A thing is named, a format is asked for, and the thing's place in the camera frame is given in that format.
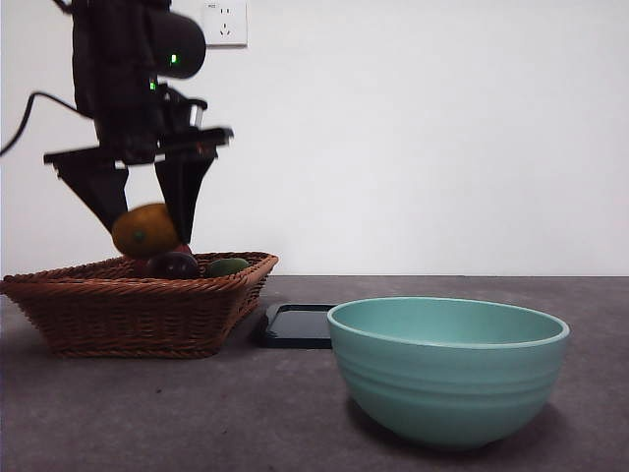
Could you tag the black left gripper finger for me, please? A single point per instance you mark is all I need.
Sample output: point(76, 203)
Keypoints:
point(184, 196)
point(98, 192)

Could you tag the yellow-brown kiwi fruit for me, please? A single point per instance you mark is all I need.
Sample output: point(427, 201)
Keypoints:
point(147, 231)

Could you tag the teal ribbed bowl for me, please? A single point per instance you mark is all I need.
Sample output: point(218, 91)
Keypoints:
point(442, 388)

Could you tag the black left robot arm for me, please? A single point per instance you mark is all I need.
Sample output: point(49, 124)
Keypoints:
point(118, 74)

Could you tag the bright red apple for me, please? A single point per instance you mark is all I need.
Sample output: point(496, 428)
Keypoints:
point(186, 250)

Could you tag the dark red plum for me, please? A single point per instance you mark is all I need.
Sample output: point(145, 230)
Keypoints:
point(174, 266)

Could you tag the green avocado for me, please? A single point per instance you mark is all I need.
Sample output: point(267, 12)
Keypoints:
point(226, 268)

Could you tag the brown wicker basket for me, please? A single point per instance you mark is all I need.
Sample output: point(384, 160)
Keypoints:
point(123, 319)

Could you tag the dark green rectangular tray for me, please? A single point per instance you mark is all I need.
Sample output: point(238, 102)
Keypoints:
point(295, 329)

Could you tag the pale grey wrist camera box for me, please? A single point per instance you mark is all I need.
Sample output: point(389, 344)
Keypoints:
point(198, 117)

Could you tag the white wall socket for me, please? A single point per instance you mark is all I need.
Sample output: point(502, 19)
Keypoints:
point(231, 29)

